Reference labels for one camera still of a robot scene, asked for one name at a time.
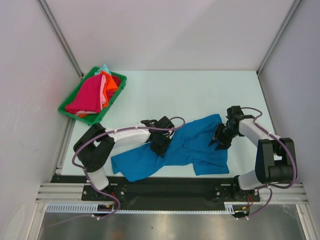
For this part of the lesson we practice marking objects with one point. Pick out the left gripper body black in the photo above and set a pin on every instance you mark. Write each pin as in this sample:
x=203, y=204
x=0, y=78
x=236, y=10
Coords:
x=164, y=136

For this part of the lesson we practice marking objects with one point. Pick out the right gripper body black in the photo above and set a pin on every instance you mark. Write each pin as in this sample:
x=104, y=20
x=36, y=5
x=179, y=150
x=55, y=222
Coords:
x=222, y=137

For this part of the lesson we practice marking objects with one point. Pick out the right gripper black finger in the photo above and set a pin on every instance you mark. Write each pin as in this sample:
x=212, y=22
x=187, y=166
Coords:
x=221, y=146
x=213, y=142

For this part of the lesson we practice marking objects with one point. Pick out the blue t shirt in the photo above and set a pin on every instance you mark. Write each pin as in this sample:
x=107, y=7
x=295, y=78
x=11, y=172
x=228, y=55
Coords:
x=190, y=145

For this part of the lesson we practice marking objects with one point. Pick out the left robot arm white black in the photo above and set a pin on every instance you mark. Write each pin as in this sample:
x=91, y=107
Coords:
x=95, y=146

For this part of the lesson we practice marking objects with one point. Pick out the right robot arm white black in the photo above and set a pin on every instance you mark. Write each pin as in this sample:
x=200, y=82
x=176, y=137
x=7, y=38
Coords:
x=275, y=161

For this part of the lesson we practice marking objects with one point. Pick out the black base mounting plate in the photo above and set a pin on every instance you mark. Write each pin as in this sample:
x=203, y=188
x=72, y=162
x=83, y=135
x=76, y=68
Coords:
x=163, y=193

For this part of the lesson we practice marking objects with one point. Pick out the light pink t shirt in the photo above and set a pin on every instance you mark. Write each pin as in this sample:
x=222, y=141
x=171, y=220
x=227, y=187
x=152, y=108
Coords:
x=103, y=98

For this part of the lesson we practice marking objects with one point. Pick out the magenta t shirt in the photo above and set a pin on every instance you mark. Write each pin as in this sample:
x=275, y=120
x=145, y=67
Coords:
x=87, y=96

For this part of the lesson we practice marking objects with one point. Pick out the light teal t shirt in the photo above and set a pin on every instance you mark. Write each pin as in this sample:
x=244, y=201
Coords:
x=104, y=68

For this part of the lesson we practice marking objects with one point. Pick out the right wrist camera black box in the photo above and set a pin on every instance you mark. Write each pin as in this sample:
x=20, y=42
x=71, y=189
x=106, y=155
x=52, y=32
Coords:
x=234, y=111

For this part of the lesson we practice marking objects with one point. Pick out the aluminium frame rail front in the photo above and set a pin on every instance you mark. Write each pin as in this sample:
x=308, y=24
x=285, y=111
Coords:
x=72, y=193

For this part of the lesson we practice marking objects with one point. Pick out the right rear aluminium post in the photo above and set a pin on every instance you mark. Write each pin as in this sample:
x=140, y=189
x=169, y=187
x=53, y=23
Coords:
x=279, y=35

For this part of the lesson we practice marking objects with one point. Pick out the aluminium post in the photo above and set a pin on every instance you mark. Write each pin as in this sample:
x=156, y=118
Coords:
x=279, y=35
x=60, y=36

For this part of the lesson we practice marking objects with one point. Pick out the left rear aluminium post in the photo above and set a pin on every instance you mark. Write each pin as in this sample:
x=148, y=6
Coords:
x=60, y=36

